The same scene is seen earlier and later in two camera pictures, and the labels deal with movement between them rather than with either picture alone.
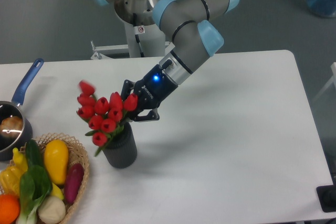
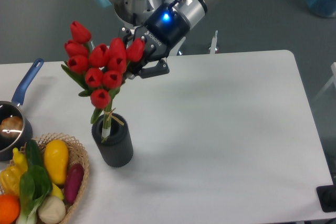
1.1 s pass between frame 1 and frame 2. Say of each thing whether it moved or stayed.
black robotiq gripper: moved
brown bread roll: stayed
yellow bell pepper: stayed
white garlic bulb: stayed
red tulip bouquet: moved
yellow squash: stayed
